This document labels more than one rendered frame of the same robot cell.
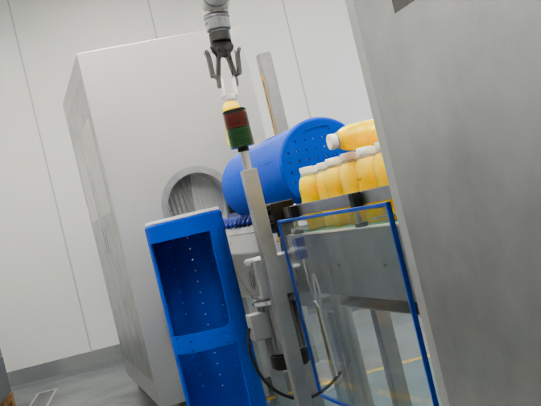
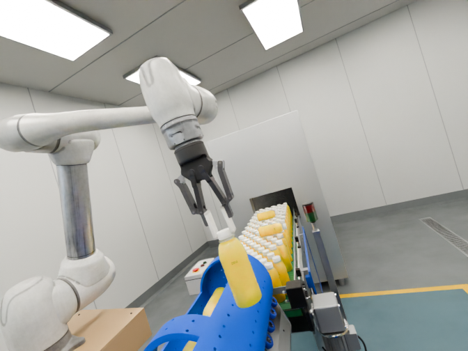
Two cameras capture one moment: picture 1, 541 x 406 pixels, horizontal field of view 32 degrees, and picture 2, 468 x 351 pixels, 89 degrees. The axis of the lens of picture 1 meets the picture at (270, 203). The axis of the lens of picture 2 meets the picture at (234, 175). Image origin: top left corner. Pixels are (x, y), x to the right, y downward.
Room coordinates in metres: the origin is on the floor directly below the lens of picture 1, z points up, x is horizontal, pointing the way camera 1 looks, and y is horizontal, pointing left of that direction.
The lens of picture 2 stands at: (3.74, 0.40, 1.53)
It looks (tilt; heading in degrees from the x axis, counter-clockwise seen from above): 0 degrees down; 210
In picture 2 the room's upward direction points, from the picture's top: 17 degrees counter-clockwise
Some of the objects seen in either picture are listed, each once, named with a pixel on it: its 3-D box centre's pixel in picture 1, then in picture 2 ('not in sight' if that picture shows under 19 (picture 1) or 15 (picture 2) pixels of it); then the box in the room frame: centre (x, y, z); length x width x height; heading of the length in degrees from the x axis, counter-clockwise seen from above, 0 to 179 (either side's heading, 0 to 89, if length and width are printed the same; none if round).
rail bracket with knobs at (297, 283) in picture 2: (283, 217); (296, 294); (2.80, -0.03, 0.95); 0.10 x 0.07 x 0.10; 105
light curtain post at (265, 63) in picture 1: (304, 229); not in sight; (4.42, -0.13, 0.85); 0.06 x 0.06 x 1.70; 15
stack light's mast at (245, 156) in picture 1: (241, 139); (311, 216); (2.43, 0.04, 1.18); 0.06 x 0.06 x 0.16
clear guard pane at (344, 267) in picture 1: (348, 315); (316, 279); (2.21, -0.12, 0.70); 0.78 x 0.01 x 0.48; 15
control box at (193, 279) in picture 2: not in sight; (202, 275); (2.77, -0.54, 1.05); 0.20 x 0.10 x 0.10; 15
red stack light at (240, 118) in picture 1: (236, 120); (308, 207); (2.43, 0.04, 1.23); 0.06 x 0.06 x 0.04
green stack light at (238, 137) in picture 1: (240, 137); (310, 216); (2.43, 0.04, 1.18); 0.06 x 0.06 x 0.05
